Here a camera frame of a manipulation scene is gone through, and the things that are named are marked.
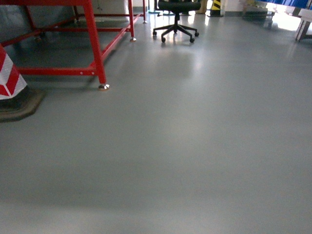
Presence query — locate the black office chair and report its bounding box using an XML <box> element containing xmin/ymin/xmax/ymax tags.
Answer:
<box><xmin>152</xmin><ymin>0</ymin><xmax>201</xmax><ymax>43</ymax></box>

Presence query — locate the red white traffic cone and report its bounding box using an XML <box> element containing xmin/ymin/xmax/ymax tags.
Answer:
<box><xmin>0</xmin><ymin>47</ymin><xmax>45</xmax><ymax>123</ymax></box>

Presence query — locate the red metal table frame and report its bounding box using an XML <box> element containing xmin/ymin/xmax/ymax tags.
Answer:
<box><xmin>0</xmin><ymin>0</ymin><xmax>147</xmax><ymax>91</ymax></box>

